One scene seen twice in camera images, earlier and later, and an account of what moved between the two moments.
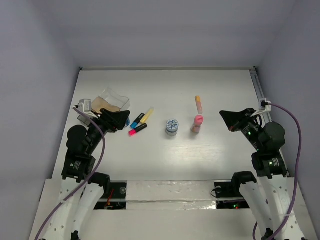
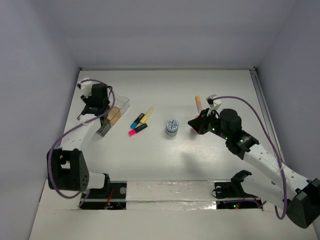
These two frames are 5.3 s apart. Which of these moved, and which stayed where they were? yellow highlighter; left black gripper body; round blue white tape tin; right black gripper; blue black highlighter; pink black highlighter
Moved: right black gripper; left black gripper body
Stayed: pink black highlighter; round blue white tape tin; yellow highlighter; blue black highlighter
